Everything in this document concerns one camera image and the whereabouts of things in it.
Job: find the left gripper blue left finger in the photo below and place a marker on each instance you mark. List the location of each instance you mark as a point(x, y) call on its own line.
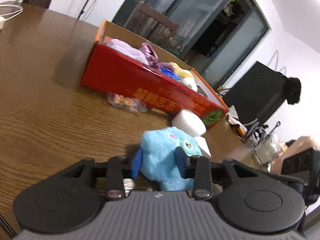
point(118, 169)

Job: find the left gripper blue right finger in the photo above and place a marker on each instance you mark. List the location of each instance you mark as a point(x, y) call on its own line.
point(198, 168)

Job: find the light blue plush toy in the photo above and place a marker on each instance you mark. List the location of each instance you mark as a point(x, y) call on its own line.
point(158, 160)

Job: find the white foam roll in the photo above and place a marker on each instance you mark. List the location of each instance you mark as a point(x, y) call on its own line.
point(190, 123)

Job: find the small white box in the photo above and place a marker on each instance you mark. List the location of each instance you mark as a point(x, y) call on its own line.
point(202, 143)

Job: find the glass jar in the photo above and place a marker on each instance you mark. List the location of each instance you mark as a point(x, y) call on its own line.
point(267, 150)

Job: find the orange white paper item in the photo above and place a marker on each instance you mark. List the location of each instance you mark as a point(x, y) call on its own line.
point(237, 127)

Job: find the black paper bag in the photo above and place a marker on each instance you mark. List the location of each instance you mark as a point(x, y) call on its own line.
point(257, 95)

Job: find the clear plastic snack packet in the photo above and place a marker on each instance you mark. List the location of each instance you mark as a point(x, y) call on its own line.
point(129, 104)

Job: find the yellow white plush toy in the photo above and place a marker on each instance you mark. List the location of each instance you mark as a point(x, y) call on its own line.
point(186, 76)

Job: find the blue tissue pack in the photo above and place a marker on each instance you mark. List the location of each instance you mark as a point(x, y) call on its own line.
point(170, 74)

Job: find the red orange cardboard box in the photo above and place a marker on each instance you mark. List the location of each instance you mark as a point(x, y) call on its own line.
point(110, 71)

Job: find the purple satin scrunchie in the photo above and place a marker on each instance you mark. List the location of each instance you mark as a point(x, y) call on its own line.
point(153, 59)

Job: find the lilac fluffy headband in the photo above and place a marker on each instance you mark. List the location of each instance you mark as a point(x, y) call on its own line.
point(127, 50)

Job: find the dark framed sliding glass door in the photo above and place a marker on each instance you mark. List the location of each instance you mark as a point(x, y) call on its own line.
point(214, 36)

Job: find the right dark wooden chair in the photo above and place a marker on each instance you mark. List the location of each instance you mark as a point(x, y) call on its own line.
point(151, 24)

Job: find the studio light on stand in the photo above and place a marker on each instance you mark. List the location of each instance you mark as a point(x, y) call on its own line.
point(86, 9)

